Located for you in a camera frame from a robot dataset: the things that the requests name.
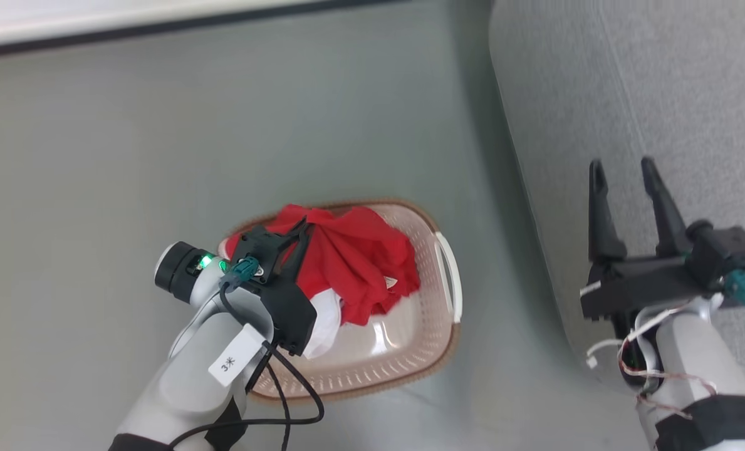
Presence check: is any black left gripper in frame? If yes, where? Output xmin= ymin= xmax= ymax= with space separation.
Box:
xmin=261 ymin=217 xmax=318 ymax=356

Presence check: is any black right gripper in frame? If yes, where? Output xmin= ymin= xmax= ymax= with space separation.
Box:
xmin=580 ymin=156 xmax=725 ymax=324

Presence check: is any red and white clothing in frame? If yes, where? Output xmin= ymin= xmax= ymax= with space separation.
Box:
xmin=225 ymin=204 xmax=422 ymax=360

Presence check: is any beige plastic laundry basket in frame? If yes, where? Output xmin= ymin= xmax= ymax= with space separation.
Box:
xmin=218 ymin=199 xmax=464 ymax=403

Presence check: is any grey fabric sofa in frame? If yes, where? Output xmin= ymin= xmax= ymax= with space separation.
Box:
xmin=489 ymin=0 xmax=745 ymax=402

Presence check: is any white paper label tag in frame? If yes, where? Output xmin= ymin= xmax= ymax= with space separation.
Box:
xmin=207 ymin=323 xmax=267 ymax=388

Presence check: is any white and black baseboard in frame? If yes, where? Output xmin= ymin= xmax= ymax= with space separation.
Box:
xmin=0 ymin=0 xmax=410 ymax=61

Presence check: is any teal left camera connector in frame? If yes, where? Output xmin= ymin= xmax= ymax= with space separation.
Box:
xmin=220 ymin=256 xmax=261 ymax=291

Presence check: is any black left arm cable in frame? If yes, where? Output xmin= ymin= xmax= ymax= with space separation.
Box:
xmin=170 ymin=283 xmax=325 ymax=451

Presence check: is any white and red wire bundle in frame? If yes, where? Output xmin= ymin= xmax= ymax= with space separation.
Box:
xmin=580 ymin=281 xmax=719 ymax=420

